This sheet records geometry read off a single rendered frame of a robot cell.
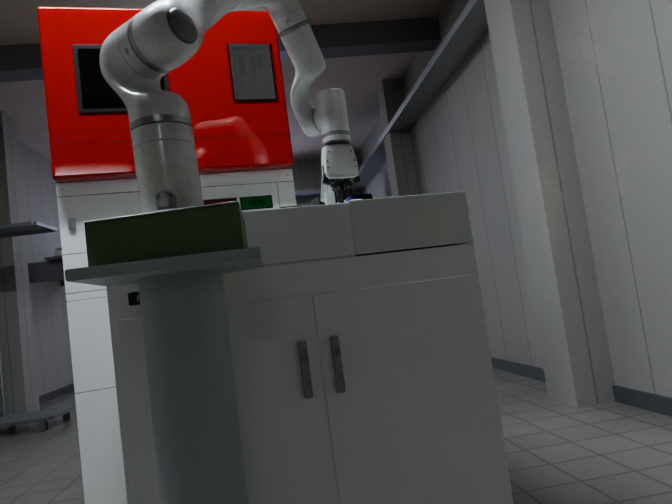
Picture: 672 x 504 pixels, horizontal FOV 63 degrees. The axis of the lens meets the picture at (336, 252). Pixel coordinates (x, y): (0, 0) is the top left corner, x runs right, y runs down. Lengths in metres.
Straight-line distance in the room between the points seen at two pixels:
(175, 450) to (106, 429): 0.97
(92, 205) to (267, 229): 0.82
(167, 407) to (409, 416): 0.68
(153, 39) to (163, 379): 0.63
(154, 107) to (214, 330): 0.44
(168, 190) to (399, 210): 0.67
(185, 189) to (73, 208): 1.00
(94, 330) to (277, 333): 0.81
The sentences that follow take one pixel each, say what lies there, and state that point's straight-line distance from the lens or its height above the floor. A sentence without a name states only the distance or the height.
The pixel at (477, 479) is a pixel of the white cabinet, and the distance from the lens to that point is 1.61.
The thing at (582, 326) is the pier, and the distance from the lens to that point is 3.13.
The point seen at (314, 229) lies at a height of 0.90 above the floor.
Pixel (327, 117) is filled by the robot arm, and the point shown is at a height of 1.23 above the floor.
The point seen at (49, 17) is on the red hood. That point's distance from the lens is 2.23.
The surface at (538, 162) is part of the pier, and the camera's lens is 3.12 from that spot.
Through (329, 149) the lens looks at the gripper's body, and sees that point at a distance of 1.60.
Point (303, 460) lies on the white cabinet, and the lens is 1.43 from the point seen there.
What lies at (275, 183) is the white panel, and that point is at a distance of 2.07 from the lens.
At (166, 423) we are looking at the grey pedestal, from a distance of 1.07.
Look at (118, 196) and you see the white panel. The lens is 2.04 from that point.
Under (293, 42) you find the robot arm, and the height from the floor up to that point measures 1.42.
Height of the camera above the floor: 0.72
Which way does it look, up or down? 5 degrees up
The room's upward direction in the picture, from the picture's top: 8 degrees counter-clockwise
